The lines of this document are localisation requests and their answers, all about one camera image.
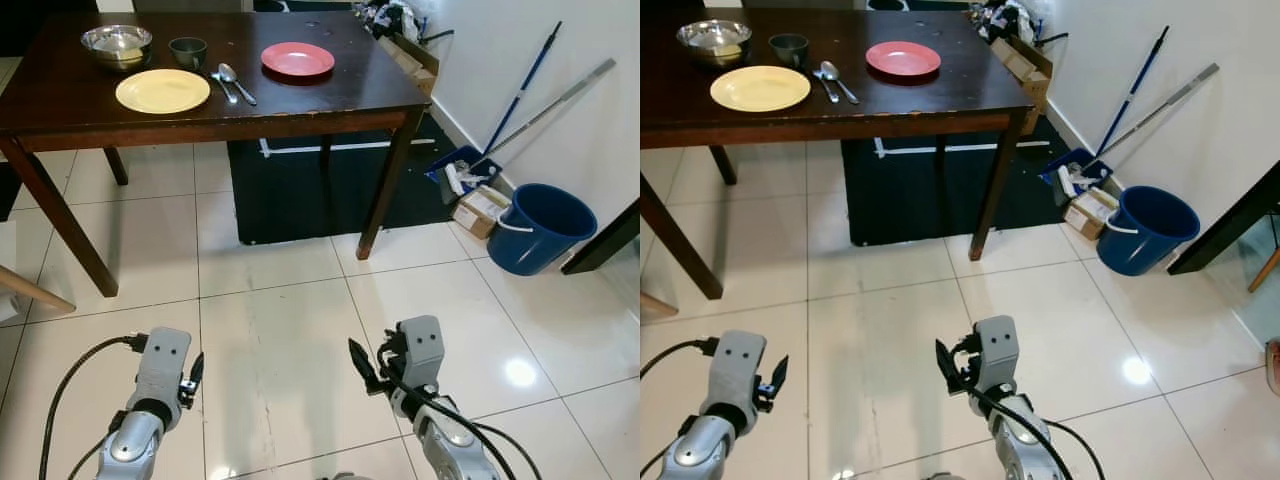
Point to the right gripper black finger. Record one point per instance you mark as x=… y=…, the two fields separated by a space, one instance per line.
x=362 y=365
x=948 y=365

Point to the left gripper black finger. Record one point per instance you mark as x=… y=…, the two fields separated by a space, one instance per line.
x=197 y=368
x=779 y=372

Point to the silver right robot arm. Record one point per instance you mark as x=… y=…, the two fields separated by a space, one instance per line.
x=1030 y=440
x=450 y=440

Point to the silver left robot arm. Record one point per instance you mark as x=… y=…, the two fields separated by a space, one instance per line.
x=700 y=450
x=130 y=445

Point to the light wooden chair leg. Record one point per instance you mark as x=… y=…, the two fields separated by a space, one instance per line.
x=655 y=305
x=30 y=288

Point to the small cardboard box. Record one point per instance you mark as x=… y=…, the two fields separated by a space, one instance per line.
x=478 y=208
x=1088 y=212

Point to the black floor mat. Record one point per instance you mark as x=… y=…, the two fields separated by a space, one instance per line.
x=900 y=195
x=290 y=200

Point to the blue bucket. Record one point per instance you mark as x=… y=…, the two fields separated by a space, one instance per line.
x=1145 y=235
x=535 y=235

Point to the blue dustpan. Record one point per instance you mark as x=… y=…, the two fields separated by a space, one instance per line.
x=1075 y=170
x=465 y=165

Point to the white pipe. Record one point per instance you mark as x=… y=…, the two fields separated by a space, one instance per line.
x=300 y=150
x=920 y=148

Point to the black low table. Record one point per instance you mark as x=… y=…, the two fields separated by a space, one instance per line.
x=1230 y=225
x=600 y=240

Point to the dark wooden table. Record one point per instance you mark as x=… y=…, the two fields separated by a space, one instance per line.
x=300 y=100
x=900 y=100

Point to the yellow plate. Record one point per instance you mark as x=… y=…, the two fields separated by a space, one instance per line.
x=162 y=91
x=760 y=88

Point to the steel fork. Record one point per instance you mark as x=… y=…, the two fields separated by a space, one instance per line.
x=222 y=85
x=825 y=85

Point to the steel spoon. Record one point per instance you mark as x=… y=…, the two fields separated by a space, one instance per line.
x=830 y=70
x=228 y=72

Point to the open brown cardboard box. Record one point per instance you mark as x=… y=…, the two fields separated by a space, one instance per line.
x=1025 y=60
x=410 y=60

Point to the red plate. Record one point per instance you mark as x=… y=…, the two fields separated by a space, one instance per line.
x=298 y=59
x=903 y=57

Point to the silver pole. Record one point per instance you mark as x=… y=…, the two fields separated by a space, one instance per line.
x=1170 y=98
x=560 y=100

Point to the small dark cup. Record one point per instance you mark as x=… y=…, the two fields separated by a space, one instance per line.
x=188 y=50
x=788 y=47

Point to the steel bowl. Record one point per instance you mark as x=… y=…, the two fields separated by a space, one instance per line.
x=116 y=45
x=714 y=42

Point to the pile of bags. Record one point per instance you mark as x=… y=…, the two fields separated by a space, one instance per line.
x=385 y=18
x=1000 y=18

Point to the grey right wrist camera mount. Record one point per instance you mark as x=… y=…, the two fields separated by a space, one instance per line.
x=995 y=350
x=420 y=350

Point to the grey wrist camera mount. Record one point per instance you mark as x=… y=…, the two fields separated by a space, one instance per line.
x=735 y=365
x=420 y=350
x=160 y=365
x=995 y=350

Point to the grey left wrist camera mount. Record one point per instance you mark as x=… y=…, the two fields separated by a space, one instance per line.
x=735 y=365
x=160 y=365

